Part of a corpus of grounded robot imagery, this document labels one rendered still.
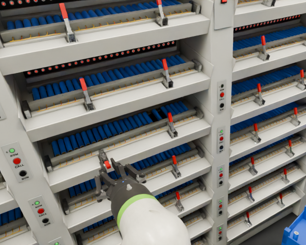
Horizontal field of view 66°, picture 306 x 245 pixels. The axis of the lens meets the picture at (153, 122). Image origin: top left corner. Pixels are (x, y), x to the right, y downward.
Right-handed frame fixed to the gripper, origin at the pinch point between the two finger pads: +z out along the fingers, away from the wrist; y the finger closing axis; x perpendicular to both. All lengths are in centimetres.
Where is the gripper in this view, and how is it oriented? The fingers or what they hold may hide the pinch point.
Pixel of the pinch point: (109, 167)
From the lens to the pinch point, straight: 72.6
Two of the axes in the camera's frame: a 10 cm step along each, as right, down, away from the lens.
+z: -4.0, -1.9, 9.0
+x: -2.0, -9.4, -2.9
